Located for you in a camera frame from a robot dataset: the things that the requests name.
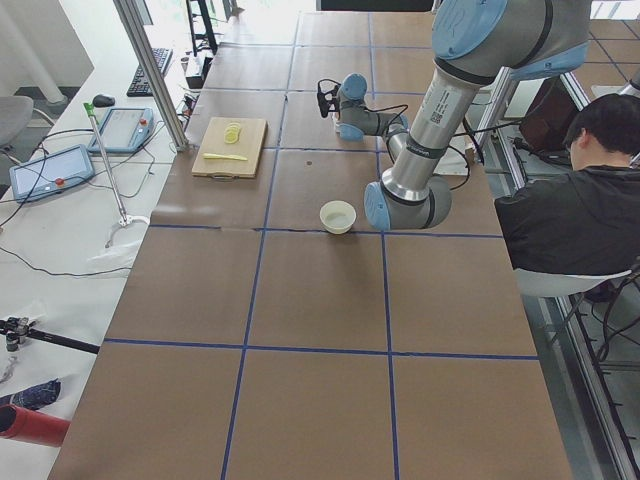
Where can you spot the teach pendant far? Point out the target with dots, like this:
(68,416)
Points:
(124,130)

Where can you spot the white bowl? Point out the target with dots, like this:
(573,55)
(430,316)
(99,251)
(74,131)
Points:
(337,216)

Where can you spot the seated person in black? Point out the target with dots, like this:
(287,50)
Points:
(586,221)

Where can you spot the teach pendant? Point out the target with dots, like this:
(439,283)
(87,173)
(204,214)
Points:
(124,130)
(51,174)

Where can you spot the green tipped grabber stick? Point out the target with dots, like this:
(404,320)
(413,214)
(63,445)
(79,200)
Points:
(125,219)

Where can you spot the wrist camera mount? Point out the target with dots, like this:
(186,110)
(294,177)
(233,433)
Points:
(328,100)

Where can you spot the yellow plastic knife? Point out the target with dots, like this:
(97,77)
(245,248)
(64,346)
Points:
(230,157)

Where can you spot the black tripod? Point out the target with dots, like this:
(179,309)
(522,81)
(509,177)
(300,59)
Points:
(17,330)

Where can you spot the teach pendant near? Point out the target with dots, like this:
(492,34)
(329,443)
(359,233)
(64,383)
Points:
(51,174)

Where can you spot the red bottle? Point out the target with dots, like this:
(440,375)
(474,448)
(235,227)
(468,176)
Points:
(24,425)

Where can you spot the wooden cutting board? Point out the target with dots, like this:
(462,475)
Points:
(250,144)

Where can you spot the black computer mouse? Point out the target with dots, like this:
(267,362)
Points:
(103,101)

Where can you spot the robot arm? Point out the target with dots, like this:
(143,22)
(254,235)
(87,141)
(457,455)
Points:
(472,41)

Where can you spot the aluminium frame post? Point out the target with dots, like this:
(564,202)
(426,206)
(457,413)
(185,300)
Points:
(134,28)

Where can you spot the white chair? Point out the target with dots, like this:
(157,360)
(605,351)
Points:
(549,285)

